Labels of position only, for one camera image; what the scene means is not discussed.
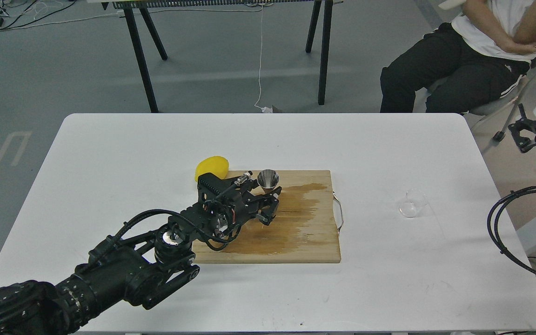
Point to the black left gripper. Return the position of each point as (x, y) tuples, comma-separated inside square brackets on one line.
[(222, 209)]

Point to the steel double jigger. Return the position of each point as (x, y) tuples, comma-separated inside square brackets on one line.
[(267, 179)]

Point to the clear glass measuring cup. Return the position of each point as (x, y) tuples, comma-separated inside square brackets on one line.
[(413, 203)]

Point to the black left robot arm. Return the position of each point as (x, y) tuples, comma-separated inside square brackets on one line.
[(146, 261)]

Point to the yellow lemon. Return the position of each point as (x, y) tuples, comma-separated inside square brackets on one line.
[(217, 165)]

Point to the wooden cutting board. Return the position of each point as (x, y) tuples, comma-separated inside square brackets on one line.
[(304, 229)]

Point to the seated person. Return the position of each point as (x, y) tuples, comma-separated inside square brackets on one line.
[(463, 60)]

